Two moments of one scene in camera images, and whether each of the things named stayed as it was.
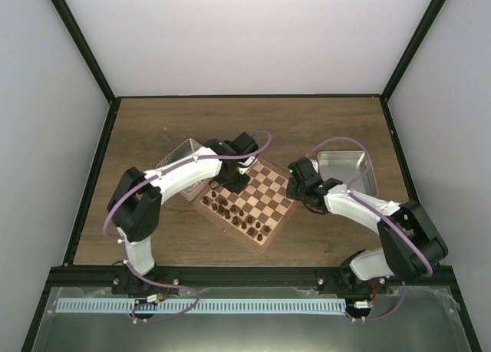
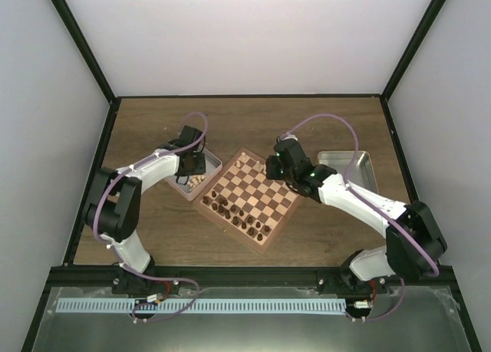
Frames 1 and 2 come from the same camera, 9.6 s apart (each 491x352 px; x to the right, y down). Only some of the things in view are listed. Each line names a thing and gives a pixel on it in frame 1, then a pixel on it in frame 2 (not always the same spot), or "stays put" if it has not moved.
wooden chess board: (255, 214) stays put
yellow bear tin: (352, 167) stays put
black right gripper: (291, 191) -> (270, 166)
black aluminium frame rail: (241, 277) stays put
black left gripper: (237, 187) -> (200, 169)
